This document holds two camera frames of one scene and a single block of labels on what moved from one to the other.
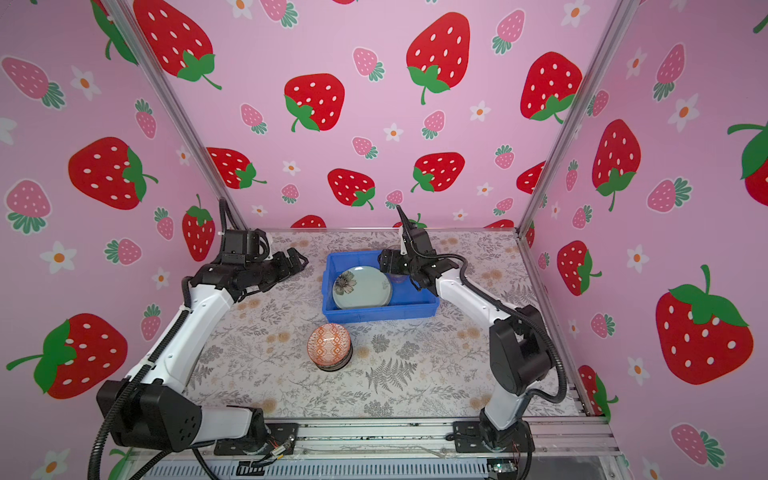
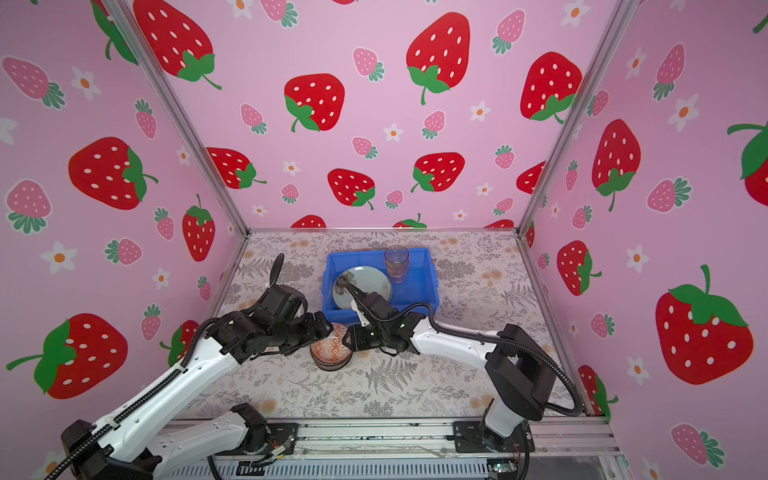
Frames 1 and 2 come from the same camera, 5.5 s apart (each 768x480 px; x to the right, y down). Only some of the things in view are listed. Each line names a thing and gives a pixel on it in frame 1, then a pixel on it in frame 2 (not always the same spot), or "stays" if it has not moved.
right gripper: x=393 y=265 to x=353 y=338
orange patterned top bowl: x=329 y=344 stays
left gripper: x=295 y=266 to x=315 y=333
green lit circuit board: x=501 y=465 stays
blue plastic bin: x=406 y=301 stays
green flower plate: x=361 y=287 stays
